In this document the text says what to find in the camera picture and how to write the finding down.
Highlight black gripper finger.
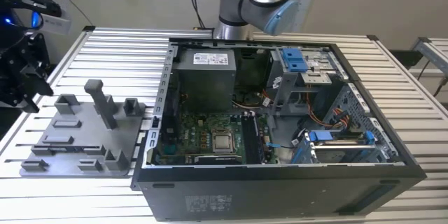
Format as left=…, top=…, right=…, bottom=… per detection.
left=20, top=34, right=55, bottom=96
left=0, top=79, right=40, bottom=114

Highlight grey plastic parts rack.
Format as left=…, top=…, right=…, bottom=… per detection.
left=19, top=78, right=158, bottom=179

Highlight grey power supply unit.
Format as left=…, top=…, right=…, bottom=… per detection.
left=174, top=48, right=238, bottom=111

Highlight green Dell motherboard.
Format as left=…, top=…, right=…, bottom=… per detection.
left=154, top=110, right=282, bottom=166

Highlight silver CPU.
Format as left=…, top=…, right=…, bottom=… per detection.
left=214, top=135, right=235, bottom=154

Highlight black GeForce graphics card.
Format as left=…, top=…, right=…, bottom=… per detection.
left=191, top=154, right=244, bottom=166

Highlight grey metal drive cage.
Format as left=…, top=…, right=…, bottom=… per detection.
left=266, top=45, right=351, bottom=116

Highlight blue plastic drive latch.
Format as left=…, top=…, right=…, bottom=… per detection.
left=282, top=47, right=308, bottom=73

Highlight black open PC case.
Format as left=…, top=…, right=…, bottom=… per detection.
left=130, top=36, right=428, bottom=222

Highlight hard disk in blue carrier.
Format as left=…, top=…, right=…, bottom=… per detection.
left=307, top=130, right=378, bottom=147

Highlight metal disk bay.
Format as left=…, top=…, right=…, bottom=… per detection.
left=292, top=129, right=386, bottom=164

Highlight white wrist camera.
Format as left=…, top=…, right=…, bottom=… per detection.
left=40, top=15, right=74, bottom=35

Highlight dark grey wrist camera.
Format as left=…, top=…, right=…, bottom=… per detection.
left=10, top=0, right=63, bottom=17

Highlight black cooler with wires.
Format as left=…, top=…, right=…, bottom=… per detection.
left=231, top=87, right=282, bottom=109

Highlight blue plug black wire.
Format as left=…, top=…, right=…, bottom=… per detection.
left=266, top=142, right=302, bottom=150

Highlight orange power wires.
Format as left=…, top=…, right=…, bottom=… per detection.
left=306, top=95, right=351, bottom=130

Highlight aluminium frame side table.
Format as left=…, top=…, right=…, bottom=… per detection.
left=408, top=36, right=448, bottom=78

